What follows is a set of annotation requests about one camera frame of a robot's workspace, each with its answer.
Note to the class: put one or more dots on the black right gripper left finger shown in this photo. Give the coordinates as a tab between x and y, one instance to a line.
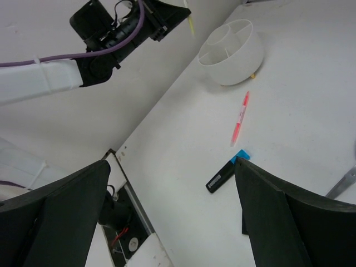
54	224

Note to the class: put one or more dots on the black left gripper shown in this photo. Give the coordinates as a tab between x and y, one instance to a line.
100	31

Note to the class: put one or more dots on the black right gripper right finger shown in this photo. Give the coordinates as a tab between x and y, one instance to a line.
290	226

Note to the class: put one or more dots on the yellow thin highlighter pen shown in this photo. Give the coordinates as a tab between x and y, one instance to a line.
191	25

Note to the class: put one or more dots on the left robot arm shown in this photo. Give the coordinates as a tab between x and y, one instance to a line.
39	77

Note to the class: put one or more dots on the white round compartment container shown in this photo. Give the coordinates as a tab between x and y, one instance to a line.
232	53

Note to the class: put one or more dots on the blue cap black marker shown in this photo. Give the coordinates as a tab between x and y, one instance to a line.
226	172

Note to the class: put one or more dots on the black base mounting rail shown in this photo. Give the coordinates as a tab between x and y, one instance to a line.
126	226

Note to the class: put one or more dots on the black handled scissors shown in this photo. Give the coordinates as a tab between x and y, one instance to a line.
343	184

